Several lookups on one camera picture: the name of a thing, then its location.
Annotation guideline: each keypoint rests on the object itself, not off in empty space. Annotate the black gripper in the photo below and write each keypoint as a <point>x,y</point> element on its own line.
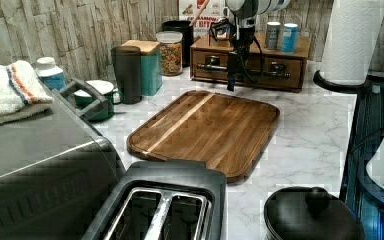
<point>241,36</point>

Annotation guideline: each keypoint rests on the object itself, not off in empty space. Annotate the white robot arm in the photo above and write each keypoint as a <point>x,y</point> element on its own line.
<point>245,13</point>

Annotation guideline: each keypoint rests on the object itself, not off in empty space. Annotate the wooden drawer cabinet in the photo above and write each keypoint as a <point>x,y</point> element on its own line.
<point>295,63</point>

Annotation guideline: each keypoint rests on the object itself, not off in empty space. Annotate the large wooden cutting board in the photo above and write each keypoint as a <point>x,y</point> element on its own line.
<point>227,133</point>

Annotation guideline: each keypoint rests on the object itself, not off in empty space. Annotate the grey ground pepper shaker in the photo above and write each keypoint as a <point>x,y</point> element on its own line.
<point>272,35</point>

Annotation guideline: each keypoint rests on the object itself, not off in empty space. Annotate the cereal jar with plastic lid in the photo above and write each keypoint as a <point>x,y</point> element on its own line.
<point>171,52</point>

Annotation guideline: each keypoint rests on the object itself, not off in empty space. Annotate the blue salt shaker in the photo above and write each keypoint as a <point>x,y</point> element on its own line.
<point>289,37</point>

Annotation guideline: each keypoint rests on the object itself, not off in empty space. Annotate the cereal box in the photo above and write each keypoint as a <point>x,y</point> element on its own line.
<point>212,13</point>

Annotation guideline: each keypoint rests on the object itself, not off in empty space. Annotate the teal canister with wooden lid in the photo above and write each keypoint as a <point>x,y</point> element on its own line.
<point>151,75</point>

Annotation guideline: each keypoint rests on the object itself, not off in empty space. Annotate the black paper towel holder base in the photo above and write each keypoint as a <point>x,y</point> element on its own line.
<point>344,89</point>

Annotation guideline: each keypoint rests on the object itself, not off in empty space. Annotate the dark metal tumbler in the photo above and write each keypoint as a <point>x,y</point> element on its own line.
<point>127,68</point>

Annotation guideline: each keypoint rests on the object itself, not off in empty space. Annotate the paper towel roll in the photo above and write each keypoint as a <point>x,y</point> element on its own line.
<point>351,38</point>

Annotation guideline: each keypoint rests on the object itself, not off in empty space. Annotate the black toaster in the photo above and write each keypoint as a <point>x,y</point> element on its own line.
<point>171,200</point>

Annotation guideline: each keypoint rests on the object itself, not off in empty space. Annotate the blue white-capped bottle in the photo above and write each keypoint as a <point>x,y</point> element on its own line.
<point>51,75</point>

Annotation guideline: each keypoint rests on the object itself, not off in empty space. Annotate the silver toaster oven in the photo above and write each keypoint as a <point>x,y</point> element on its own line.
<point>56,169</point>

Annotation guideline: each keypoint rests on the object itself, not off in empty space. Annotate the white striped towel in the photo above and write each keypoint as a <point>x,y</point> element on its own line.
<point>21,92</point>

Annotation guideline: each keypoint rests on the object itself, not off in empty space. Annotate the black drawer handle bar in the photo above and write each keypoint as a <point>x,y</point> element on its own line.
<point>236,67</point>

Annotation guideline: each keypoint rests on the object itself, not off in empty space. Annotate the wooden utensil handle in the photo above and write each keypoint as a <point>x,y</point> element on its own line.
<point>198,14</point>

